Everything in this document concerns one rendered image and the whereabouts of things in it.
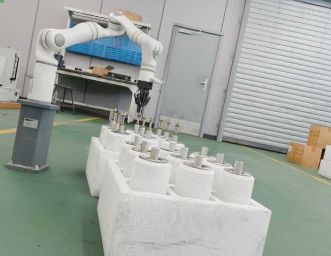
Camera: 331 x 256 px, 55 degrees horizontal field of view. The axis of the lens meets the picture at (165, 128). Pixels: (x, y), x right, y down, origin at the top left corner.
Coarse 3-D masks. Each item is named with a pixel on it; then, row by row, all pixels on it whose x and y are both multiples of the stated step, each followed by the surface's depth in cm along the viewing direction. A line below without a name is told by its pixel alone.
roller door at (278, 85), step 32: (256, 0) 621; (288, 0) 623; (320, 0) 621; (256, 32) 625; (288, 32) 626; (320, 32) 629; (256, 64) 628; (288, 64) 630; (320, 64) 633; (256, 96) 632; (288, 96) 633; (320, 96) 635; (224, 128) 634; (256, 128) 637; (288, 128) 637
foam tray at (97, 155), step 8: (96, 144) 135; (96, 152) 129; (104, 152) 120; (112, 152) 122; (88, 160) 151; (96, 160) 125; (104, 160) 121; (88, 168) 145; (96, 168) 121; (104, 168) 121; (88, 176) 140; (96, 176) 121; (88, 184) 135; (96, 184) 121; (96, 192) 121
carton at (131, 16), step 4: (116, 12) 586; (120, 12) 585; (124, 12) 585; (128, 12) 585; (128, 16) 586; (132, 16) 585; (136, 16) 585; (140, 16) 593; (132, 20) 585; (136, 20) 585; (140, 20) 601
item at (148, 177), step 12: (132, 168) 79; (144, 168) 75; (156, 168) 75; (168, 168) 77; (132, 180) 77; (144, 180) 75; (156, 180) 75; (168, 180) 79; (144, 192) 75; (156, 192) 75
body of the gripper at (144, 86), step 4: (140, 80) 151; (140, 84) 151; (144, 84) 150; (148, 84) 151; (152, 84) 153; (140, 88) 151; (144, 88) 152; (148, 88) 151; (140, 92) 150; (148, 92) 157; (140, 96) 152
